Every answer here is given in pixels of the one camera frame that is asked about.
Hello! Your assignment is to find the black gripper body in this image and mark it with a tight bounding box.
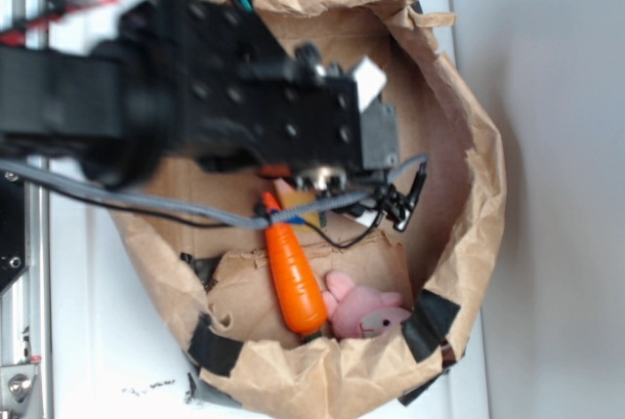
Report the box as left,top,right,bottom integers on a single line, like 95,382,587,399
189,1,399,192

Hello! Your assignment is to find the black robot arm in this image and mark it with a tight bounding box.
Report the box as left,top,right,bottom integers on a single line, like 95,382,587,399
1,0,399,189

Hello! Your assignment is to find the crumpled brown paper bag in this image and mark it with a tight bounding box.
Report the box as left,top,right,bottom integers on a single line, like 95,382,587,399
112,0,507,418

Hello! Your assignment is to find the orange plastic carrot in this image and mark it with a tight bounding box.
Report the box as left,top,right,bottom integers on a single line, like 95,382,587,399
262,191,328,335

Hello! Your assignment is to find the pink plush bunny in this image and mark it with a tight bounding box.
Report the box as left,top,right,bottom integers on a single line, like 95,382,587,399
322,271,411,340

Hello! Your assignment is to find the grey braided cable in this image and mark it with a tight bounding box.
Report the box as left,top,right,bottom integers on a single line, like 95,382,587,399
0,153,430,230

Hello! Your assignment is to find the thin black cable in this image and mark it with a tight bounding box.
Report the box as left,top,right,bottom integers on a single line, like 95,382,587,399
72,164,426,249

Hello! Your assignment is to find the aluminium frame rail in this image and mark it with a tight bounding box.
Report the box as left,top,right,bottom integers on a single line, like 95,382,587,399
1,0,54,418

